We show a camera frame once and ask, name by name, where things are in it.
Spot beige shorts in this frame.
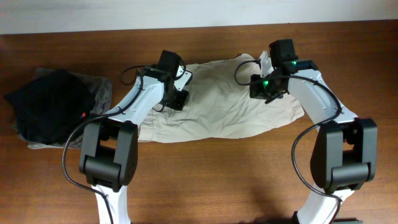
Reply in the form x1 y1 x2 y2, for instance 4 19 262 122
139 54 304 143

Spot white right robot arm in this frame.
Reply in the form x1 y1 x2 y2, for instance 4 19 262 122
249 39 377 223

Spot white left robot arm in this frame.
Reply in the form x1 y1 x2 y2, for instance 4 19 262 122
79 50 192 223

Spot grey folded garment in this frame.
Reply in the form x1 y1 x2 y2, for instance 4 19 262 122
12 72 113 149

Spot black folded garment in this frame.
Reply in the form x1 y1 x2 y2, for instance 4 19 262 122
4 70 95 144

